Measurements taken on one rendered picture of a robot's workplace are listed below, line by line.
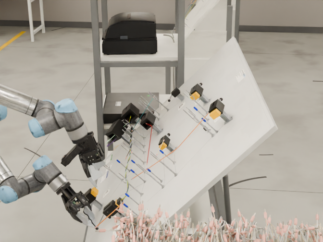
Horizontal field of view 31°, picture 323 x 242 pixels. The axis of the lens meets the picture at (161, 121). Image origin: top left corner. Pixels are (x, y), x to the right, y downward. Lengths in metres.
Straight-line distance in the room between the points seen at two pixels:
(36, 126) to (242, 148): 0.77
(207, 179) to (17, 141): 3.93
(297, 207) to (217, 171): 2.66
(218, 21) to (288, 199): 3.42
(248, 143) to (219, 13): 5.62
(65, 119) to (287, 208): 2.75
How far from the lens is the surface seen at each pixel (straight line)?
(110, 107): 3.42
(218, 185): 2.84
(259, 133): 2.04
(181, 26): 3.12
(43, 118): 2.25
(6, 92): 2.36
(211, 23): 7.63
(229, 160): 2.06
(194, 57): 5.51
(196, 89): 2.60
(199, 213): 2.99
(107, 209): 2.42
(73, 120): 2.23
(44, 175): 2.47
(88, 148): 2.30
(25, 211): 4.67
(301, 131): 6.04
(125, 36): 3.21
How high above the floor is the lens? 2.37
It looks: 23 degrees down
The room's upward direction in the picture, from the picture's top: straight up
